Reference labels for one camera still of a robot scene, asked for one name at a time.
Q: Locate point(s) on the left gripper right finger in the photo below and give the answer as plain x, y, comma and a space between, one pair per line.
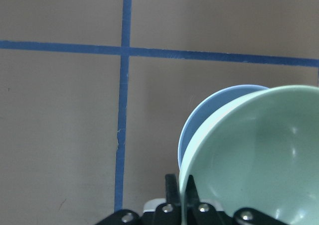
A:
198, 212

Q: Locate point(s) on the green ceramic bowl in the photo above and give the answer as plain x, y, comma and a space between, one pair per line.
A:
261, 151

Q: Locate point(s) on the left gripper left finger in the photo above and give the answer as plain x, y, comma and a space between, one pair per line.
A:
167, 211

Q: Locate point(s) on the blue ceramic bowl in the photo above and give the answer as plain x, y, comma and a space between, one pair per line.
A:
208, 106

